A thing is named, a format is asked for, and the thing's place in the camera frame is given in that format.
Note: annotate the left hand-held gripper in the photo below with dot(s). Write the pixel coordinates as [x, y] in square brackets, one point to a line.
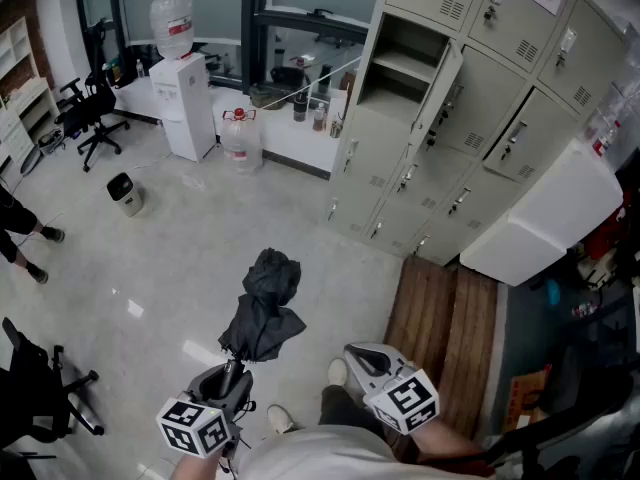
[197, 425]

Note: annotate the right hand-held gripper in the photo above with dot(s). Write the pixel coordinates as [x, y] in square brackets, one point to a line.
[405, 402]

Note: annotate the black folding umbrella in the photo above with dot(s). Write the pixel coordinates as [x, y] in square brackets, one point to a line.
[265, 318]

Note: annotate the grey metal locker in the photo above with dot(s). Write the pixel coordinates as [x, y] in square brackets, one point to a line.
[482, 98]

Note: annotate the person's left forearm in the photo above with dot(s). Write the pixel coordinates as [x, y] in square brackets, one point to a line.
[195, 467]

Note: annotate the person's right forearm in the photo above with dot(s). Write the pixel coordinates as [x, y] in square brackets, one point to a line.
[445, 443]

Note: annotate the person's right white shoe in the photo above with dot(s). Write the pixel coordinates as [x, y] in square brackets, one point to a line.
[337, 372]

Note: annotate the person's white shoe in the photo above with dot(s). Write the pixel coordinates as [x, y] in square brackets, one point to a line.
[281, 419]
[337, 372]

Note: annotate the person's dark trousers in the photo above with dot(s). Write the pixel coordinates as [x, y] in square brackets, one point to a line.
[345, 408]

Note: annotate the person's left white shoe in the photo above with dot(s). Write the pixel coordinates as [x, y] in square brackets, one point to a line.
[281, 419]

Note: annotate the brown wooden bench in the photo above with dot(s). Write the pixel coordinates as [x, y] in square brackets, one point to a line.
[440, 338]

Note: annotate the person's white shirt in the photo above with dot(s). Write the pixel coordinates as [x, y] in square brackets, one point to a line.
[320, 455]

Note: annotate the brown cardboard box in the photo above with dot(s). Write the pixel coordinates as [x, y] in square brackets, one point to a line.
[525, 398]

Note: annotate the black office chair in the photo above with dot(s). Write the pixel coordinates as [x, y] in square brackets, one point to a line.
[90, 113]
[35, 393]

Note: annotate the beige trash bin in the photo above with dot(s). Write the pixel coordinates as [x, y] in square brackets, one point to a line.
[125, 195]

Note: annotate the white low counter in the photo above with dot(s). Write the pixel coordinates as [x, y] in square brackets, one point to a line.
[295, 140]

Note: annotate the glass jar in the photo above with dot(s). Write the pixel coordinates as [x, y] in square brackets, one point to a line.
[336, 129]

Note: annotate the clear red-capped water jug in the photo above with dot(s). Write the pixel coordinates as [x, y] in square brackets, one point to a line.
[241, 140]

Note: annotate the brown drink bottle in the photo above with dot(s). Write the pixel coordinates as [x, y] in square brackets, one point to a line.
[319, 118]

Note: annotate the black flask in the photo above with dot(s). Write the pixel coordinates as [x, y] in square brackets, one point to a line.
[300, 108]

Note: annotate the white water dispenser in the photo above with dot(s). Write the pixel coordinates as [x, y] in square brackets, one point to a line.
[182, 108]

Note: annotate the green bag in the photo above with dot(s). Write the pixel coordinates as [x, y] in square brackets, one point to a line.
[264, 98]

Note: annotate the black bag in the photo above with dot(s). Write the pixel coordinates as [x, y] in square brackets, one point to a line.
[285, 75]

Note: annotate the white open shelf unit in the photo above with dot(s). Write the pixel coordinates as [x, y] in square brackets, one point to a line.
[20, 98]

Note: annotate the clear water dispenser bottle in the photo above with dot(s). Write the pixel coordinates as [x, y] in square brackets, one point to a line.
[172, 23]

